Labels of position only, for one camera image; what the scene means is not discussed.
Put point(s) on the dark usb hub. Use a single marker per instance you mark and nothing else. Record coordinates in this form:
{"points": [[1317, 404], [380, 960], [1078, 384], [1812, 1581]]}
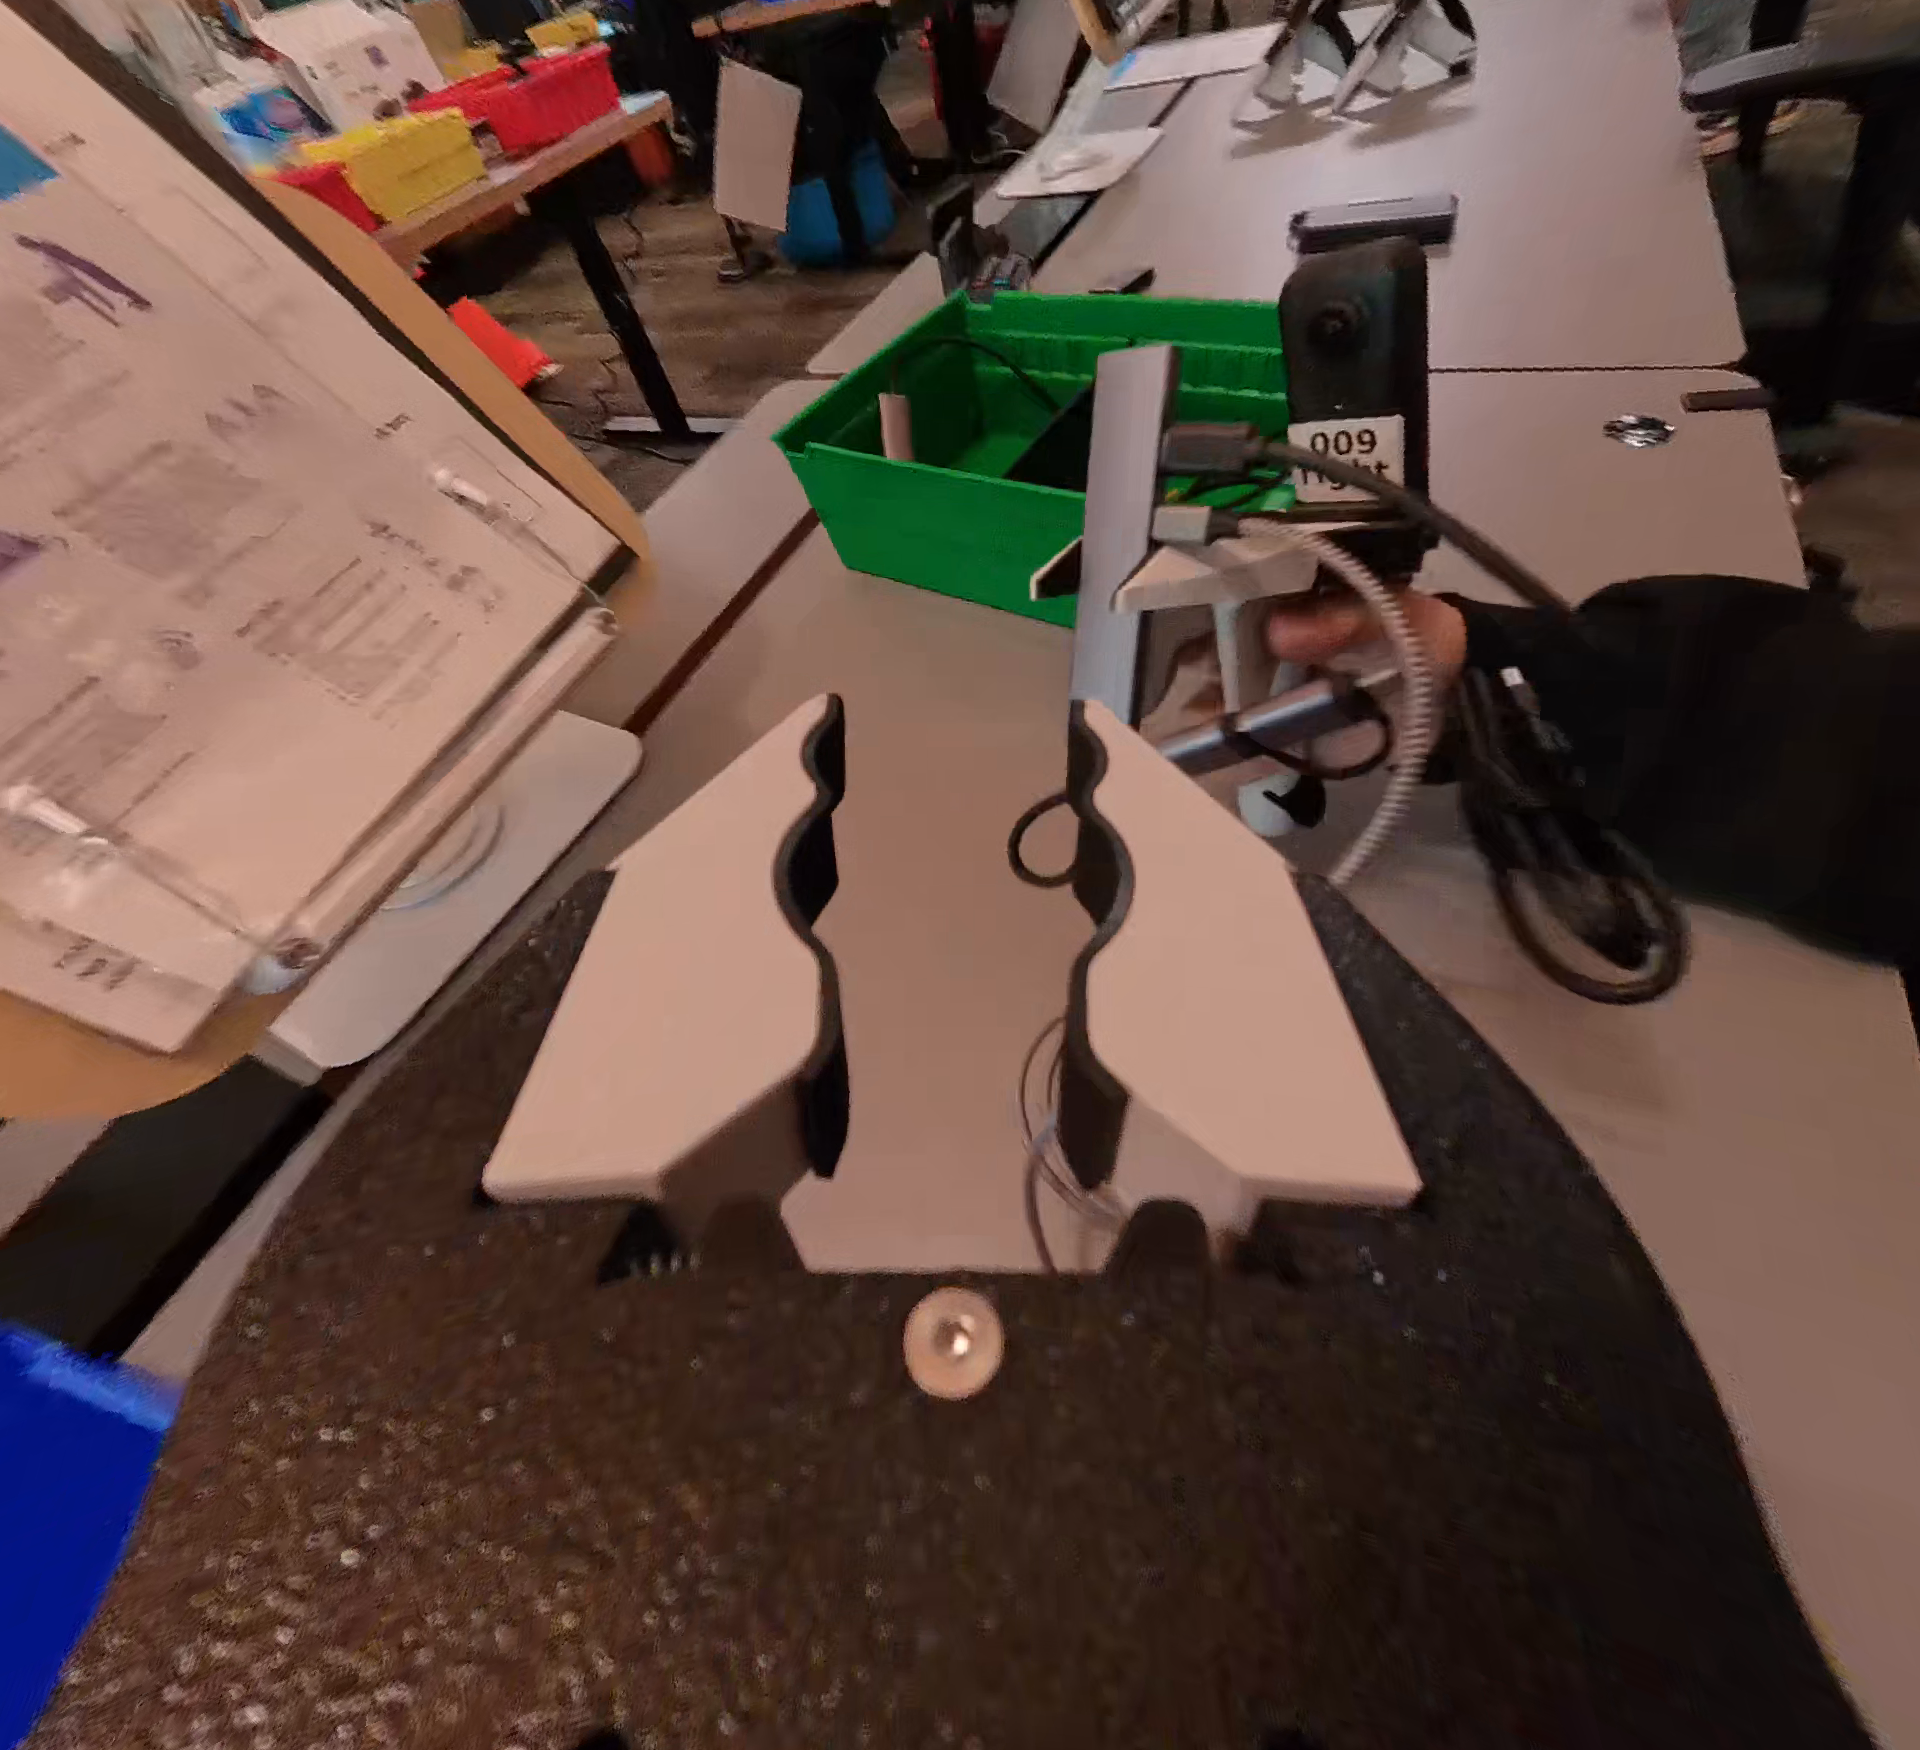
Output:
{"points": [[1375, 223]]}

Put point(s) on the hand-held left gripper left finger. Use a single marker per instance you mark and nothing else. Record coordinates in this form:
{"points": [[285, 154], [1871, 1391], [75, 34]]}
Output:
{"points": [[675, 1013]]}

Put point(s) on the black office chair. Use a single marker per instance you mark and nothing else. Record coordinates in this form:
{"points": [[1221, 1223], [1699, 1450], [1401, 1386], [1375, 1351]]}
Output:
{"points": [[1845, 85]]}

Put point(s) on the orange cone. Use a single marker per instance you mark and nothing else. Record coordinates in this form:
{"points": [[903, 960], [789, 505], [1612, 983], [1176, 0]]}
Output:
{"points": [[503, 349]]}

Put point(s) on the person's right hand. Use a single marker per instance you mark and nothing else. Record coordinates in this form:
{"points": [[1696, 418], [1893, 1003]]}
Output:
{"points": [[1365, 633]]}

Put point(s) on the white stand base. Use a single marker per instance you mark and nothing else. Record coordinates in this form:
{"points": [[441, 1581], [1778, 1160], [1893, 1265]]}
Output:
{"points": [[556, 788]]}

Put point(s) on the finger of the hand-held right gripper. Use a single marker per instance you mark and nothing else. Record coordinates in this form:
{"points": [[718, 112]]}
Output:
{"points": [[1070, 575], [1229, 572]]}

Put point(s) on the white square panel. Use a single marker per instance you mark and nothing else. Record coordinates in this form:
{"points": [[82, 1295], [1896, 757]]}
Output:
{"points": [[757, 145], [1035, 54]]}

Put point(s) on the yellow plastic bin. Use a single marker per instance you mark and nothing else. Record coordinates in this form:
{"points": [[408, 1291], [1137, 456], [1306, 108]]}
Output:
{"points": [[563, 28], [405, 167]]}

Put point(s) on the red plastic bin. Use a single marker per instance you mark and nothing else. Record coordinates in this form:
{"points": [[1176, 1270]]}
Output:
{"points": [[337, 197], [556, 99]]}

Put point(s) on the white cardboard box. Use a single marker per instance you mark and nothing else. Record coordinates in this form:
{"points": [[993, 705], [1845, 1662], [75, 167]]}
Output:
{"points": [[347, 54]]}

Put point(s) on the person's right forearm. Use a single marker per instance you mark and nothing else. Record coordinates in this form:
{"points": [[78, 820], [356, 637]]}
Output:
{"points": [[1726, 729]]}

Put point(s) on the grey usb hub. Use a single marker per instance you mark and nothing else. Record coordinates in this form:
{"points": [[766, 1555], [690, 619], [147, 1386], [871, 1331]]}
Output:
{"points": [[1202, 737], [1117, 476]]}

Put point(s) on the black white tabletop device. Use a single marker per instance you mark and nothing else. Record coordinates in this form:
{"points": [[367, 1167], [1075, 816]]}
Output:
{"points": [[1417, 23], [1298, 41]]}

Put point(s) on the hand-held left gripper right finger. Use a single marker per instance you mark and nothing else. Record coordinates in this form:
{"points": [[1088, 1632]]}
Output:
{"points": [[1229, 1013]]}

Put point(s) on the green plastic bin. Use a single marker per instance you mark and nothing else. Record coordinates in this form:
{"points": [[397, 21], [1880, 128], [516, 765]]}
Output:
{"points": [[898, 518]]}

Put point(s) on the laminated exercise sheet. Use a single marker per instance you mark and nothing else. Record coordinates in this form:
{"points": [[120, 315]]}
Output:
{"points": [[225, 578]]}

